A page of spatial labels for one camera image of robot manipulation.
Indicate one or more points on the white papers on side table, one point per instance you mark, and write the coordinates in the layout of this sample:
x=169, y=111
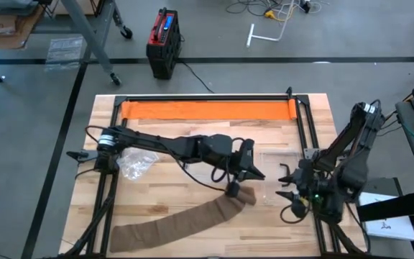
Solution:
x=390, y=223

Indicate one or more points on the black aluminium rig frame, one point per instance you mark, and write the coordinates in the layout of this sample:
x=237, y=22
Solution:
x=207, y=98

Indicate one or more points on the orange elastic bandage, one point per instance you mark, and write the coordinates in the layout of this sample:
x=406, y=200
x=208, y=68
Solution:
x=207, y=109

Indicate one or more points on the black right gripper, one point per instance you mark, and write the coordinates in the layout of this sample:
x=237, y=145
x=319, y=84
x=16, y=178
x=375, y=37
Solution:
x=305, y=180

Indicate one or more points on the black flat beam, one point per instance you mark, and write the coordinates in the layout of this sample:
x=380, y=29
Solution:
x=394, y=206

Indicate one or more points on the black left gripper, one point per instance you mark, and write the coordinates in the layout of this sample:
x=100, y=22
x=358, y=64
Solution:
x=244, y=154

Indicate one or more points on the red black power station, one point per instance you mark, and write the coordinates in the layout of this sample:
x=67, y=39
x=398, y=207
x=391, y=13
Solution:
x=162, y=43

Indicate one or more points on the brown elastic bandage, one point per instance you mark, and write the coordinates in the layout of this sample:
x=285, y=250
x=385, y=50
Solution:
x=178, y=224

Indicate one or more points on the white T-shaped pipe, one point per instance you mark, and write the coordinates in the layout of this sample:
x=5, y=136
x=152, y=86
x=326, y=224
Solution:
x=261, y=37

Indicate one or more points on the clear plastic bag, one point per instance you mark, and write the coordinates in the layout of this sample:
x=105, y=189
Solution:
x=135, y=163

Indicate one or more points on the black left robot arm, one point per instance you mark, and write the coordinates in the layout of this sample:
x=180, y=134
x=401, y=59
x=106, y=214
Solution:
x=146, y=138

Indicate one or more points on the clear plastic packet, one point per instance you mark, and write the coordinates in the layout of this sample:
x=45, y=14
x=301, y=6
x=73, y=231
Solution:
x=64, y=52

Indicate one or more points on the brown cardboard sheet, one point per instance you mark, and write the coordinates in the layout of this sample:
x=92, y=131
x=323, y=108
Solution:
x=2, y=28

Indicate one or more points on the grey workbench with casters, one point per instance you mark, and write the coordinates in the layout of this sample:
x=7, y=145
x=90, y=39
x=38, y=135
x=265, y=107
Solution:
x=88, y=36

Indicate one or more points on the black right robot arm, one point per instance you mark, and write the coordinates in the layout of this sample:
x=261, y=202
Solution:
x=358, y=172

